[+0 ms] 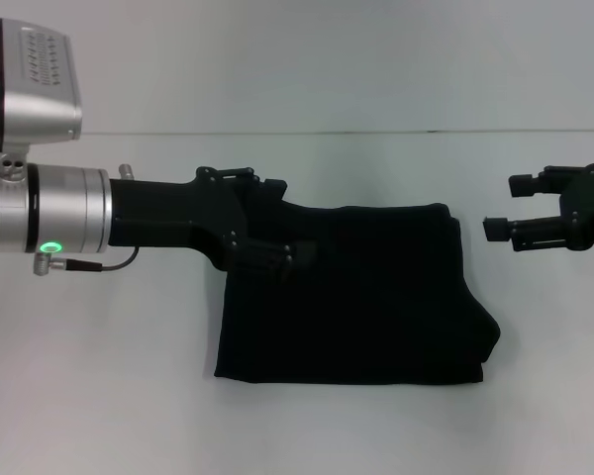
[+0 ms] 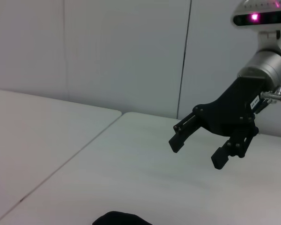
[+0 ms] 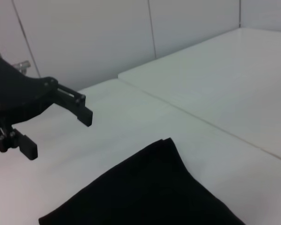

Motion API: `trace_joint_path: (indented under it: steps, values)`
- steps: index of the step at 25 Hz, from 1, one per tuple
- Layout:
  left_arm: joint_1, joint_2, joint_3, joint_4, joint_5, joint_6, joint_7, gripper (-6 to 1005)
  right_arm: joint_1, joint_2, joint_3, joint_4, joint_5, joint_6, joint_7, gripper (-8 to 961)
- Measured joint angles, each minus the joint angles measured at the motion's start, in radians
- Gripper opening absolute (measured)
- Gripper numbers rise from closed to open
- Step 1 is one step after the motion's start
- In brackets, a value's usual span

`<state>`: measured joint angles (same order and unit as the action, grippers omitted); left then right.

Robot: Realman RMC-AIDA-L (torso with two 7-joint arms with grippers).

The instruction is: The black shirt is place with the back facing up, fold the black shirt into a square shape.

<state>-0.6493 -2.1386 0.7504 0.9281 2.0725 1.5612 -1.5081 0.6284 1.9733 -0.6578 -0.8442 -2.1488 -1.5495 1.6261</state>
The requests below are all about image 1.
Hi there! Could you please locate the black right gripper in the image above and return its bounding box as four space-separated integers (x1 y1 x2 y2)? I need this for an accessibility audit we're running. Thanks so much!
481 161 594 253

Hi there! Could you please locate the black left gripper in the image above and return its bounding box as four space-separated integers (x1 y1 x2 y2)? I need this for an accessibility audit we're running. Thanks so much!
107 165 321 282

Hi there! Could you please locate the black shirt with FREE print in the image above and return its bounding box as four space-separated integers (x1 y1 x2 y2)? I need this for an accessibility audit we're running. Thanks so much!
212 200 503 387

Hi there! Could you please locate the thin gripper cable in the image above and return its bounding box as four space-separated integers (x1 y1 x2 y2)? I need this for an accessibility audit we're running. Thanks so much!
33 243 141 276

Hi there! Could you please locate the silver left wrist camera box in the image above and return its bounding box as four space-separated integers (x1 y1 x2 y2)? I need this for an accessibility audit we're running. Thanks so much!
0 18 84 168

